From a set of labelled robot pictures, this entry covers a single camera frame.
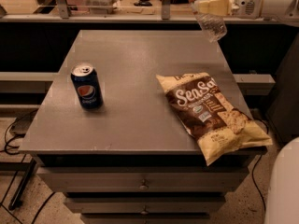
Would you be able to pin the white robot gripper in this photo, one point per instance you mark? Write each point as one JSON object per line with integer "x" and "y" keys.
{"x": 245, "y": 4}

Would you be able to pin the clear plastic water bottle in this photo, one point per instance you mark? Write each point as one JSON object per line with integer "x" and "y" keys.
{"x": 212, "y": 26}

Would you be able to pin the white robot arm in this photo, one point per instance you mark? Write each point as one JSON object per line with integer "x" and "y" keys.
{"x": 271, "y": 197}

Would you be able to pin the Sea Salt chips bag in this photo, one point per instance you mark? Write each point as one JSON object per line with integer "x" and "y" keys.
{"x": 206, "y": 114}

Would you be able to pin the blue Pepsi soda can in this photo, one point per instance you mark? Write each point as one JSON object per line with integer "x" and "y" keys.
{"x": 86, "y": 84}

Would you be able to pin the grey drawer cabinet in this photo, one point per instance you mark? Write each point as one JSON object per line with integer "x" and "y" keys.
{"x": 131, "y": 161}

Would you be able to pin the grey metal shelf rail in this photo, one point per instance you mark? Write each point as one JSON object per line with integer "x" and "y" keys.
{"x": 74, "y": 11}

